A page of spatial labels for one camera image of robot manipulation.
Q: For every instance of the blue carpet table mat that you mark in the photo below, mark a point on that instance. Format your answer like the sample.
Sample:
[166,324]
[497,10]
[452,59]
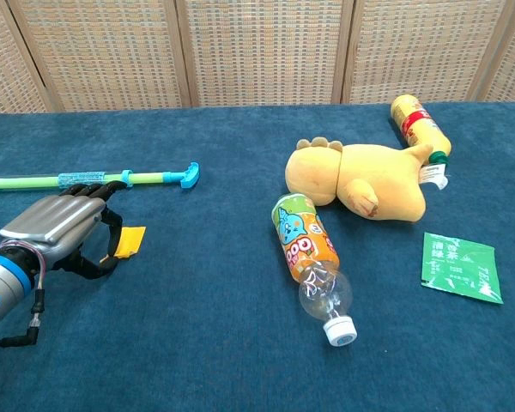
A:
[219,322]

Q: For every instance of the yellow plush dinosaur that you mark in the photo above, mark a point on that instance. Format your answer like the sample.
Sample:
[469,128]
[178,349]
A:
[369,180]

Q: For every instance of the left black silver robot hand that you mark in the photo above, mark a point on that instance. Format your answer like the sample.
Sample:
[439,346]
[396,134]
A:
[51,223]

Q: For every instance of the green blue water gun toy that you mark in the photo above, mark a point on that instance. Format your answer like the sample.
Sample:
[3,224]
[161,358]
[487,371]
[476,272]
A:
[154,177]

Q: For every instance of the green tea packet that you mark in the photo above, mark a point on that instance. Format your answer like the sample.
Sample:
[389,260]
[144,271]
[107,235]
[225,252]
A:
[459,266]

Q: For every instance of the yellow bottle with red band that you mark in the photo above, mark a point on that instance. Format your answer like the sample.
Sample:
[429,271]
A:
[420,129]

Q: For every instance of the orange labelled clear plastic bottle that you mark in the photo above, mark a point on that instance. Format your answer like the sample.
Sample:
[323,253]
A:
[304,240]

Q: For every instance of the yellow sticky note paper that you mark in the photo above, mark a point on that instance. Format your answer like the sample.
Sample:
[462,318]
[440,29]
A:
[131,242]

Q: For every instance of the woven folding screen panel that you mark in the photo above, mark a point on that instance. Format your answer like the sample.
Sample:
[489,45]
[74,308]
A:
[510,68]
[4,64]
[103,51]
[266,51]
[425,47]

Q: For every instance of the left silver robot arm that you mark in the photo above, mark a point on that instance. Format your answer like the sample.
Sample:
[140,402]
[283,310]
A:
[0,283]

